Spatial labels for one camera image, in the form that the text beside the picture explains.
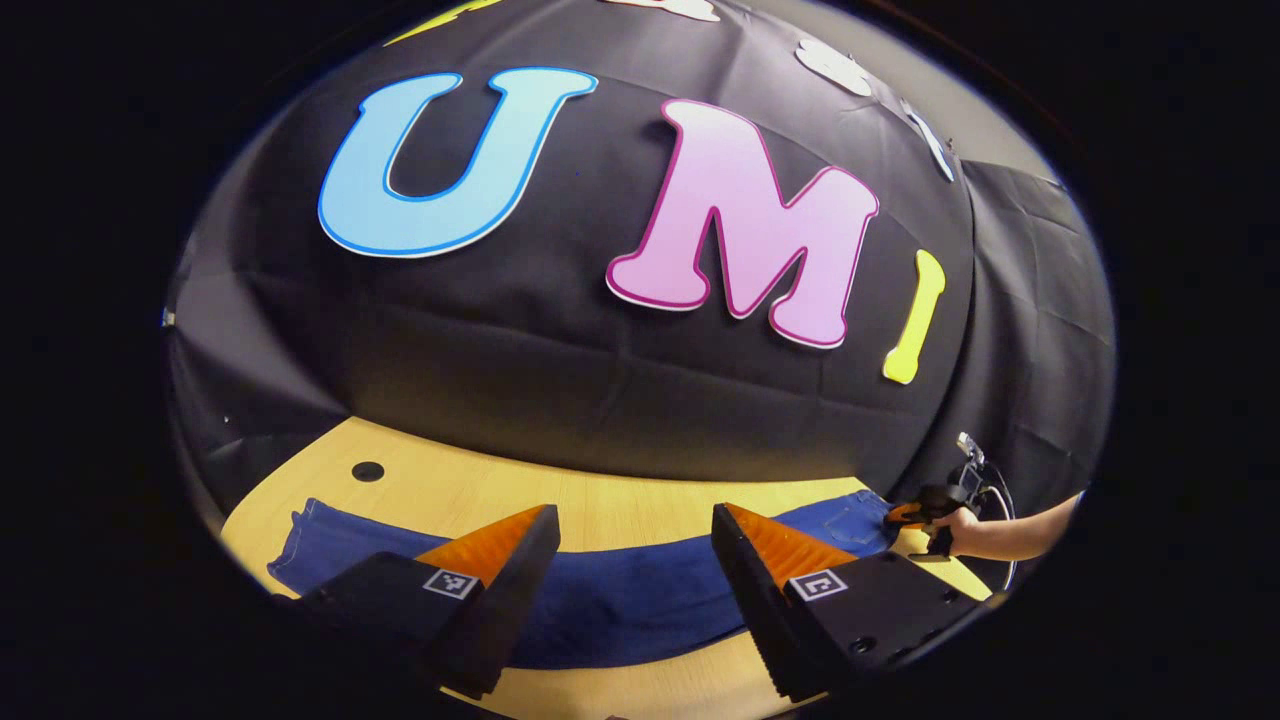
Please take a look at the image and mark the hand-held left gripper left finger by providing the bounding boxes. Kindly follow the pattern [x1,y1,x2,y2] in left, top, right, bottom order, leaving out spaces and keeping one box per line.
[274,503,562,701]

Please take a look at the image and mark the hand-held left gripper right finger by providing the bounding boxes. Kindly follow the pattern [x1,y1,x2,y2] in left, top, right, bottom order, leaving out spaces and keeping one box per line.
[711,502,992,704]

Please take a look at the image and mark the blue jeans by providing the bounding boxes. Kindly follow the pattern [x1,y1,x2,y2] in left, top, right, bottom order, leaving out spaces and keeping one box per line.
[266,489,903,670]

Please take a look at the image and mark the black backdrop cloth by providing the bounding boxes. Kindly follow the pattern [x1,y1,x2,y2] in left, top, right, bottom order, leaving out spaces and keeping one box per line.
[164,0,1117,593]

